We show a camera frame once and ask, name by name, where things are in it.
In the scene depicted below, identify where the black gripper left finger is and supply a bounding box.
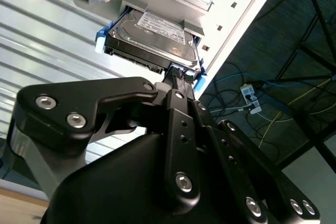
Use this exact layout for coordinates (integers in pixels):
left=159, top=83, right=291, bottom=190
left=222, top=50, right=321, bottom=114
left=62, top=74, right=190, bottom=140
left=13, top=68, right=202, bottom=208

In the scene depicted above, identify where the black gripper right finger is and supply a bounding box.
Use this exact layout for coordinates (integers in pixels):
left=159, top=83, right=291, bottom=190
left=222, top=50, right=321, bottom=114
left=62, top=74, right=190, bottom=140
left=182, top=73, right=322, bottom=224

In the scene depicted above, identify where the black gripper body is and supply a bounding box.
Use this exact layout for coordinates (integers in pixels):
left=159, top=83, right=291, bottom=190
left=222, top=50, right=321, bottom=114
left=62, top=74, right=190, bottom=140
left=41, top=132, right=253, bottom=224

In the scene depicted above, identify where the hard disk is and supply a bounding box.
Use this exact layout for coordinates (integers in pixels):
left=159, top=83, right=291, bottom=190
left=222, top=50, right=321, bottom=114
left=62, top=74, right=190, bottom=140
left=96, top=8, right=208, bottom=91

